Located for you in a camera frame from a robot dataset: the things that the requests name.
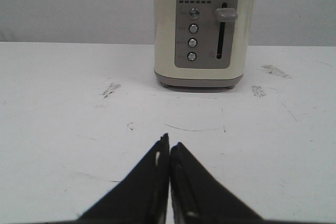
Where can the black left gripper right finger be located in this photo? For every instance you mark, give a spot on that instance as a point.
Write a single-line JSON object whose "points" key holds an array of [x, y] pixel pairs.
{"points": [[197, 197]]}

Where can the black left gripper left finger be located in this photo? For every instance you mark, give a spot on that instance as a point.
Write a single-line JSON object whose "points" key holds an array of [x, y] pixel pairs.
{"points": [[141, 197]]}

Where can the cream two-slot toaster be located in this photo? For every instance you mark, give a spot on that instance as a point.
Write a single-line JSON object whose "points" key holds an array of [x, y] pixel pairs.
{"points": [[201, 43]]}

